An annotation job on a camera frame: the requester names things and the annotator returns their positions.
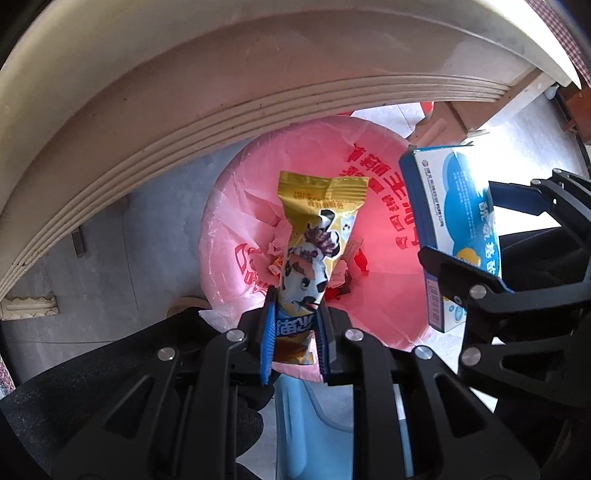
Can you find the small orange wrapper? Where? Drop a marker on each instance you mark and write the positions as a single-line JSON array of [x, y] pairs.
[[277, 266]]

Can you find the white round table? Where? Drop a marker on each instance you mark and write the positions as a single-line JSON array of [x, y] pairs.
[[161, 92]]

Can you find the brown wooden furniture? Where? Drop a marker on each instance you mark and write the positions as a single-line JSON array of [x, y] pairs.
[[577, 115]]

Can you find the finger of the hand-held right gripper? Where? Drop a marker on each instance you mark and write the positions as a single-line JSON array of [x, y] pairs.
[[480, 293], [512, 198]]

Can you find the red checked cloth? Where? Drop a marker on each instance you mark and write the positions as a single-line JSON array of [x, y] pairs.
[[579, 41]]

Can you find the blue and white carton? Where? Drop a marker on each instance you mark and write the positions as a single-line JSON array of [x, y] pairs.
[[457, 217]]

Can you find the white scalloped plastic piece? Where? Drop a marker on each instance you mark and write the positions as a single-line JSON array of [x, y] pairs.
[[27, 307]]

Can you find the gold cartoon snack packet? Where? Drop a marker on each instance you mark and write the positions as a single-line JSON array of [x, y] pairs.
[[309, 258]]

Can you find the light blue plastic stool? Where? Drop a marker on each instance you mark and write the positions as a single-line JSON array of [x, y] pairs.
[[295, 438]]

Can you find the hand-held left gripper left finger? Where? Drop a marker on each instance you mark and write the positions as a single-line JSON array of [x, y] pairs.
[[268, 334]]

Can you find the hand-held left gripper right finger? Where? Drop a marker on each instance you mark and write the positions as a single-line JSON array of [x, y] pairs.
[[322, 344]]

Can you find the pink bag lined bin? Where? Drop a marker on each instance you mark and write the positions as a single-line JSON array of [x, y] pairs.
[[383, 295]]

